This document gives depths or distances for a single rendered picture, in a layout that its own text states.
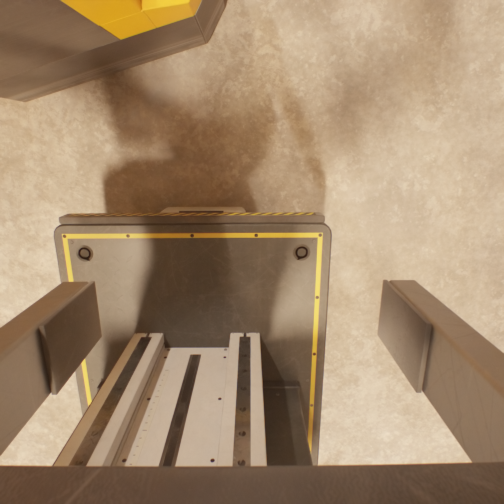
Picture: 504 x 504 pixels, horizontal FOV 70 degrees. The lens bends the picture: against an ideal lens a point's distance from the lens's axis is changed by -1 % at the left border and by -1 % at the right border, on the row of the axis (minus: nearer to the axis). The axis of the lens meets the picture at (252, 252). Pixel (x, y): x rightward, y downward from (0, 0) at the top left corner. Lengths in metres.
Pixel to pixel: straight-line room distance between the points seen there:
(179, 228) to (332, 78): 0.67
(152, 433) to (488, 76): 1.34
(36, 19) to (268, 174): 0.72
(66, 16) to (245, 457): 0.83
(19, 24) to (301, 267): 0.76
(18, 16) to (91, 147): 0.57
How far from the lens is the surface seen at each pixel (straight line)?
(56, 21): 0.87
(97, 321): 0.17
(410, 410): 1.70
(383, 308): 0.16
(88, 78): 1.26
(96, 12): 0.86
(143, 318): 1.04
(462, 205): 1.42
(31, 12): 0.82
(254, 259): 0.93
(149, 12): 0.91
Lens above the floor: 1.21
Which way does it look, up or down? 74 degrees down
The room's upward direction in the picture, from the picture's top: 179 degrees clockwise
